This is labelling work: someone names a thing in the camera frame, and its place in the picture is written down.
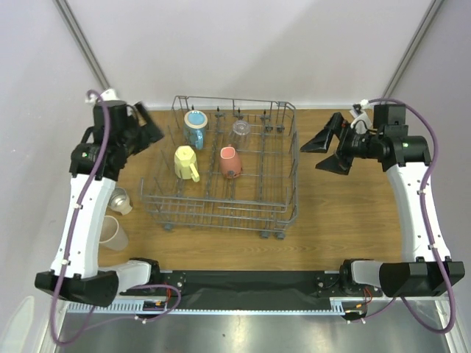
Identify blue butterfly mug orange inside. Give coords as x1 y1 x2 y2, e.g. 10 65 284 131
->
183 110 208 150

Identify pale yellow mug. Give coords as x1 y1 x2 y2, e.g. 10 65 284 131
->
174 146 200 182

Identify beige steel-lined tumbler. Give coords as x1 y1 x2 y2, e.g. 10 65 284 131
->
107 188 132 215

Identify clear glass cup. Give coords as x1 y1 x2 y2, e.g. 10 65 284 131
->
229 120 251 150

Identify pink patterned mug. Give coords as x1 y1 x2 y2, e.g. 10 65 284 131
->
219 145 243 179

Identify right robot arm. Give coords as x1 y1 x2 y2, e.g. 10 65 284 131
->
300 99 465 298

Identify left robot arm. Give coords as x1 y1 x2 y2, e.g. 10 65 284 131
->
35 100 164 307

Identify white plastic object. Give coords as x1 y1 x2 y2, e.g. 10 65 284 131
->
1 296 35 352

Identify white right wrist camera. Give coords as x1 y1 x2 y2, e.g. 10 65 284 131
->
350 99 372 133

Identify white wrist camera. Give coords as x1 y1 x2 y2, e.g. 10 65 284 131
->
350 99 372 133
85 88 119 104

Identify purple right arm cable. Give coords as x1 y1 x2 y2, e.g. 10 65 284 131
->
366 97 456 334

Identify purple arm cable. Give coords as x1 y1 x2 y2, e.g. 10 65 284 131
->
366 97 456 334
49 89 111 346

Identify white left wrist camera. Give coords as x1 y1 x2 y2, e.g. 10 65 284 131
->
85 88 119 104

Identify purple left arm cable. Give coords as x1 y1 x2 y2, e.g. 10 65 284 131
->
49 89 111 346

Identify grey wire dish rack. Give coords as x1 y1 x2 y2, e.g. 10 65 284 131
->
140 95 299 239

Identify aluminium rail with cable duct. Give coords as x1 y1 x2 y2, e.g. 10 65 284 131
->
65 270 453 317

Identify black mounting base plate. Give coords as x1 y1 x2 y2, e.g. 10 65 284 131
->
157 270 383 310

